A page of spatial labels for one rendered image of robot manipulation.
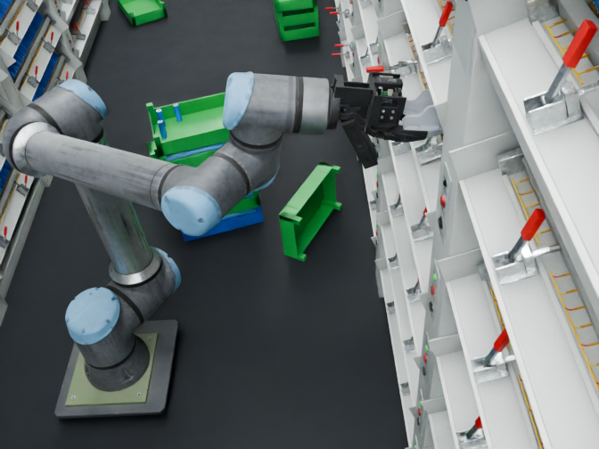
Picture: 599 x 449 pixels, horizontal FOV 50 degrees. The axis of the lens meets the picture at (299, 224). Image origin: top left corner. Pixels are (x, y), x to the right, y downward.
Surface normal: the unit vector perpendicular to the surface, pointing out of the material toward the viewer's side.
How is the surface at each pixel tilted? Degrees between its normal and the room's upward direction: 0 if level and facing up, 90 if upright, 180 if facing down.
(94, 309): 5
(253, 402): 0
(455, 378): 19
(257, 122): 99
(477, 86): 90
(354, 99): 90
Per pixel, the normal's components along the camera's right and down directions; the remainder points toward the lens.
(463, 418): -0.40, -0.63
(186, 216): -0.51, 0.63
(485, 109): 0.04, 0.71
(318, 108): 0.10, 0.22
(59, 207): -0.07, -0.70
